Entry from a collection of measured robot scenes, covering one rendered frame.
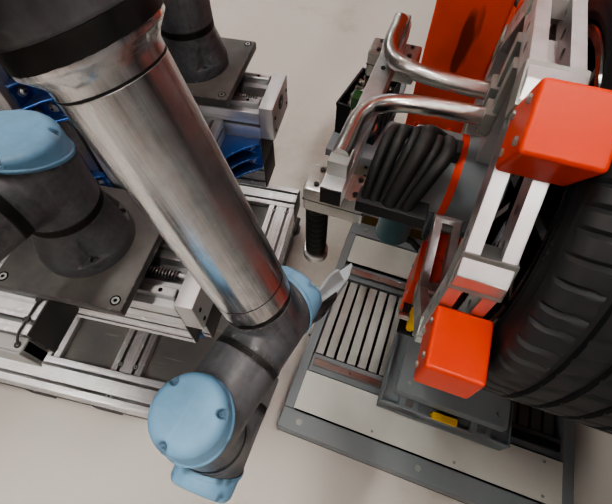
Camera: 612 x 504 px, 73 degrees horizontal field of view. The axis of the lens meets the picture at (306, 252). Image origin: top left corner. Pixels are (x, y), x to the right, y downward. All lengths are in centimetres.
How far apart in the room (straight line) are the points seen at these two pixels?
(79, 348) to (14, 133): 89
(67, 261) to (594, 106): 67
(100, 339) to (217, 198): 112
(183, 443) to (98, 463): 114
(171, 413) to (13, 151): 35
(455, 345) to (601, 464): 113
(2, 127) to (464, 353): 63
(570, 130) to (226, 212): 30
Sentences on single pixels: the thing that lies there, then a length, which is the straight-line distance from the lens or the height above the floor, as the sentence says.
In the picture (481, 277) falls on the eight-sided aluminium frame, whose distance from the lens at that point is 52.
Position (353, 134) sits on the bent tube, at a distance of 57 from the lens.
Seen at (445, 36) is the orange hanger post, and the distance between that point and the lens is 115.
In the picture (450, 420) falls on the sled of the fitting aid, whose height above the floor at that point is 18.
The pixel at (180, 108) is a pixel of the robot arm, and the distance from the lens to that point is 29.
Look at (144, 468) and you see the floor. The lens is 147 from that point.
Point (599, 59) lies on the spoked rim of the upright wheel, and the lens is 63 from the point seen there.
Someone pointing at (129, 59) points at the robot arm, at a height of 125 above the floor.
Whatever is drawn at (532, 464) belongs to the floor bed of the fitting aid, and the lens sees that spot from 146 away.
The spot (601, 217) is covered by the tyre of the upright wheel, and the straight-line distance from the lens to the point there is 48.
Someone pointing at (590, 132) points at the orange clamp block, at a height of 114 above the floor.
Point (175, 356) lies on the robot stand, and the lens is 130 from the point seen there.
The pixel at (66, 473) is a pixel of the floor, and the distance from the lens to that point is 156.
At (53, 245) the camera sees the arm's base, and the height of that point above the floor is 89.
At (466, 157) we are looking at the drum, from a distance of 71.
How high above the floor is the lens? 139
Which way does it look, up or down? 58 degrees down
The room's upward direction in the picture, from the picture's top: straight up
